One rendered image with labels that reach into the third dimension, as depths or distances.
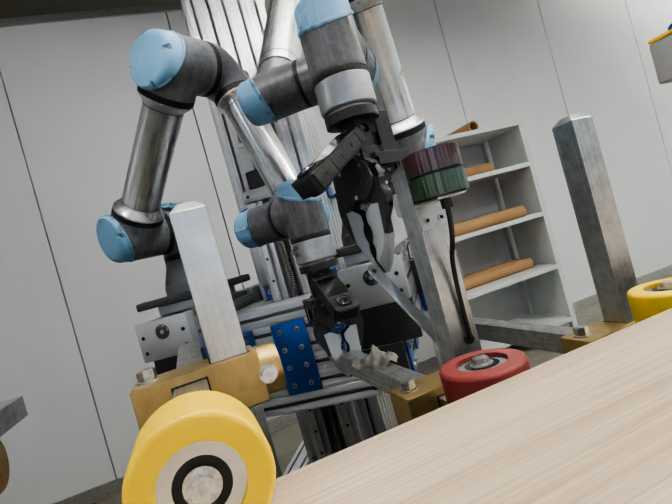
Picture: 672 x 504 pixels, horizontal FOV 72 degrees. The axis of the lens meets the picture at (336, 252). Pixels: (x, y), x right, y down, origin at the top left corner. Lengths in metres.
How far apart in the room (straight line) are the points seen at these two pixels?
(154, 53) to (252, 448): 0.86
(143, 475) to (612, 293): 0.59
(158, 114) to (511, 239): 3.18
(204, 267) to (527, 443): 0.31
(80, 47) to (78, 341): 1.77
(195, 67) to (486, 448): 0.90
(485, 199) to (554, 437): 3.53
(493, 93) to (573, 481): 3.93
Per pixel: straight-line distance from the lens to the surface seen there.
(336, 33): 0.63
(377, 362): 0.69
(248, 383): 0.46
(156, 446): 0.28
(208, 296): 0.46
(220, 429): 0.28
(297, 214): 0.81
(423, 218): 0.52
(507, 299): 3.87
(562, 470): 0.29
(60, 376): 3.19
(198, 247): 0.46
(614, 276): 0.69
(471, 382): 0.43
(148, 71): 1.04
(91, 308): 3.12
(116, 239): 1.17
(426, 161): 0.48
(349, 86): 0.61
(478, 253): 3.73
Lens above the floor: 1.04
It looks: 1 degrees down
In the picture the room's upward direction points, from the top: 16 degrees counter-clockwise
